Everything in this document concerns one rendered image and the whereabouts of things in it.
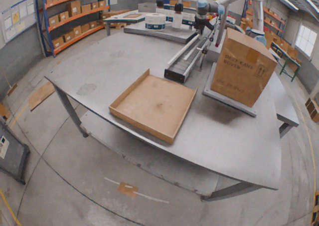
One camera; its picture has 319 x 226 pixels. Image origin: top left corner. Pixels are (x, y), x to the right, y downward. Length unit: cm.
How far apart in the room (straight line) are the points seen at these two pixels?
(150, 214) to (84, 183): 66
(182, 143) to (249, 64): 41
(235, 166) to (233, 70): 38
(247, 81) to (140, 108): 47
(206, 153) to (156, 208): 87
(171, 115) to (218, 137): 20
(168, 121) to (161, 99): 12
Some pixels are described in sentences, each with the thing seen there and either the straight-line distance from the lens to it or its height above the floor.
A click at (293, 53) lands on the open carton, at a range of 534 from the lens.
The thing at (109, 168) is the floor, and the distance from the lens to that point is 132.
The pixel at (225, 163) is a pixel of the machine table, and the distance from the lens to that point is 49.
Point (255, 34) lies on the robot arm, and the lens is 110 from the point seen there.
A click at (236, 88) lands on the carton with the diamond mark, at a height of 91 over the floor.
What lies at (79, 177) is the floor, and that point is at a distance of 142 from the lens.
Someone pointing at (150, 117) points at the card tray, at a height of 83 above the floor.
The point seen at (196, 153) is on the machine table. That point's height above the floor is 83.
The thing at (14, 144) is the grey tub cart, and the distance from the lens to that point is 174.
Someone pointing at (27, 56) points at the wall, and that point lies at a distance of 458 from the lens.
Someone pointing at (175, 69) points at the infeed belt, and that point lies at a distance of 68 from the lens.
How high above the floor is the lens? 123
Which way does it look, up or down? 48 degrees down
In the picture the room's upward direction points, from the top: 6 degrees clockwise
